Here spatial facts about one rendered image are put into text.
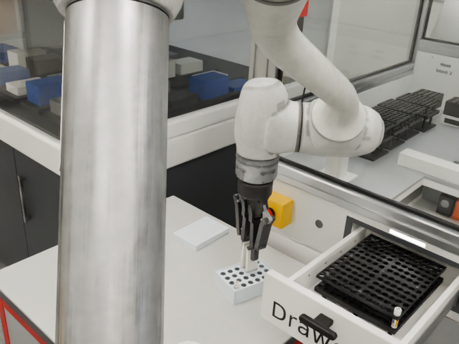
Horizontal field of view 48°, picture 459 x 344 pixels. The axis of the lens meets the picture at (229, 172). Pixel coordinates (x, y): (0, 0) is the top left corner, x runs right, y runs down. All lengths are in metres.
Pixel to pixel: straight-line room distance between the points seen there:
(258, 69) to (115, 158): 0.84
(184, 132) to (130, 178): 1.21
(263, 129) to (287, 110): 0.06
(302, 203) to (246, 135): 0.33
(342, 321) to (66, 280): 0.57
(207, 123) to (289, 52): 1.01
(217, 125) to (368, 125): 0.84
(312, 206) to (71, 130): 0.87
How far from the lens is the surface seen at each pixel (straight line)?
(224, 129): 1.81
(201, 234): 1.39
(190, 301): 1.19
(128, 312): 0.47
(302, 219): 1.31
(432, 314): 1.06
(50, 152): 1.66
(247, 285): 1.19
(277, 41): 0.72
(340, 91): 0.88
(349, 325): 0.94
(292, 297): 0.99
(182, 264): 1.30
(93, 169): 0.47
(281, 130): 1.01
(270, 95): 1.00
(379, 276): 1.10
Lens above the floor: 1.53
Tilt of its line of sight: 26 degrees down
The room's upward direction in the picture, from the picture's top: 3 degrees clockwise
